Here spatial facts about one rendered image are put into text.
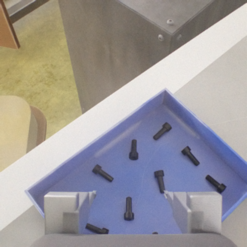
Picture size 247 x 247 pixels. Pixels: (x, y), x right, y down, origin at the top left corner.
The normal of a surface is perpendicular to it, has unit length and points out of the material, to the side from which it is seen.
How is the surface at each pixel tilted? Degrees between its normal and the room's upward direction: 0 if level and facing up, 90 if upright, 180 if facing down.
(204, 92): 0
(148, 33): 90
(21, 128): 0
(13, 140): 0
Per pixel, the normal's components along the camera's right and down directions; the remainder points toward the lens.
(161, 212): 0.00, -0.49
